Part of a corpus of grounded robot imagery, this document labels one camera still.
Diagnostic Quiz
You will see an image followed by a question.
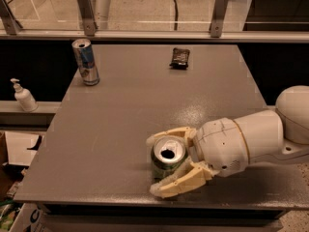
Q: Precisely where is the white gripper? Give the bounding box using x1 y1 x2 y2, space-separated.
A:
146 118 249 198

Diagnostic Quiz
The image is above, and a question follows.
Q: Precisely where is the green soda can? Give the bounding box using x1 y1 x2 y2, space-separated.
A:
151 135 187 182

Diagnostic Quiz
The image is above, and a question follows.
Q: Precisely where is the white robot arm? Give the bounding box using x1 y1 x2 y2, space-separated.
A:
147 85 309 198

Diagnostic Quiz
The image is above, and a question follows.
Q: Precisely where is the silver blue redbull can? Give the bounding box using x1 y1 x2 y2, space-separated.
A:
71 39 99 86

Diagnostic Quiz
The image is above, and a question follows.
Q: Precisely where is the dark snack bag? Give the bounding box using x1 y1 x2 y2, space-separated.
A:
170 47 190 70

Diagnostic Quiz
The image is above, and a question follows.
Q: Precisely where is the white cardboard box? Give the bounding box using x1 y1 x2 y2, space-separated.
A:
9 203 44 232

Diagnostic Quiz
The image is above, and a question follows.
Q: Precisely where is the white pump bottle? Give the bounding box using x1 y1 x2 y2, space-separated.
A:
11 78 39 112

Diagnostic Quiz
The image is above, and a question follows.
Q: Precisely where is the right metal rail bracket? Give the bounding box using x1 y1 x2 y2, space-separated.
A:
210 0 229 38

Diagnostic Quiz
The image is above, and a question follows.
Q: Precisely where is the metal rail bracket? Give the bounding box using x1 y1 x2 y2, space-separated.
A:
0 0 22 35
210 0 229 38
77 0 97 36

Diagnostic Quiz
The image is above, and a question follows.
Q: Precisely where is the middle metal rail bracket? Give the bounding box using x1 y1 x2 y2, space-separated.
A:
77 0 97 36

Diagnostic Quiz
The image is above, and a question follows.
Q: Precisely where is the metal rail beam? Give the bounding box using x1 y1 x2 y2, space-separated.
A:
0 29 309 44

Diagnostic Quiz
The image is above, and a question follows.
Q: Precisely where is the left metal rail bracket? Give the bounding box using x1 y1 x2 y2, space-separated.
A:
0 0 22 35

